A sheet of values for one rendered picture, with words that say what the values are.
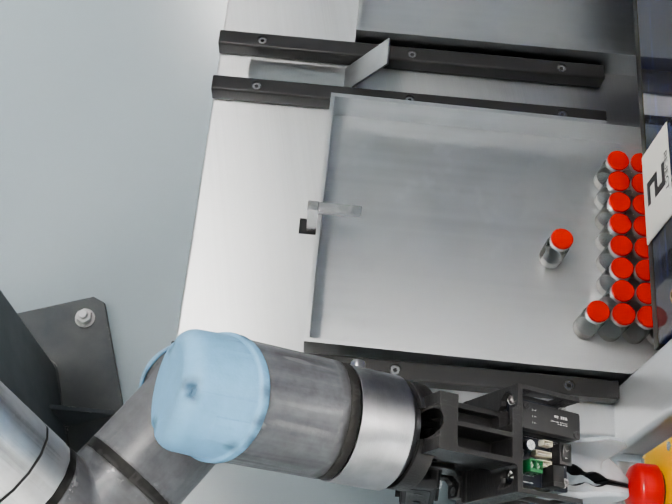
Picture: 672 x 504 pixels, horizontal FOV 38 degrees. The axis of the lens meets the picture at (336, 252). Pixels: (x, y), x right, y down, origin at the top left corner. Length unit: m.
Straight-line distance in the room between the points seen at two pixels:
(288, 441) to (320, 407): 0.03
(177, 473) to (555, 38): 0.64
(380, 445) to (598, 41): 0.62
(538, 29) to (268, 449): 0.65
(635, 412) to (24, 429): 0.50
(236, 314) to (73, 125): 1.22
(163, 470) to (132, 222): 1.31
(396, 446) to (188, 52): 1.61
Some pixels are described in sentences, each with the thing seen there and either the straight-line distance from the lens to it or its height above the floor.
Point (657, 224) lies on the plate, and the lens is 0.84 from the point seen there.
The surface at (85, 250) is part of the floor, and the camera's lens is 1.93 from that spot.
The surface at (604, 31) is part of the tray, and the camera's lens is 1.11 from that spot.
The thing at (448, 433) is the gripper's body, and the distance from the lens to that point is 0.60.
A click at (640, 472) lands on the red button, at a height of 1.01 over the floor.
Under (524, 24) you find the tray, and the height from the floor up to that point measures 0.88.
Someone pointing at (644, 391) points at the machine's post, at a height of 0.96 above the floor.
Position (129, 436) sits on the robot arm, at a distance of 0.66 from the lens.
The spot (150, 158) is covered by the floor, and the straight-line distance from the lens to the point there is 2.00.
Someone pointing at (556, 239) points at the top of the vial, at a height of 0.93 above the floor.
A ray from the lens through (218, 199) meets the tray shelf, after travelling 0.95.
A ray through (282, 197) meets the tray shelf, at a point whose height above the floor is 0.88.
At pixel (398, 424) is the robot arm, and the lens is 0.60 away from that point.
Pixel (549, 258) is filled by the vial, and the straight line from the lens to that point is 0.93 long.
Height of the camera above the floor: 1.72
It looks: 65 degrees down
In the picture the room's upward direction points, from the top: 7 degrees clockwise
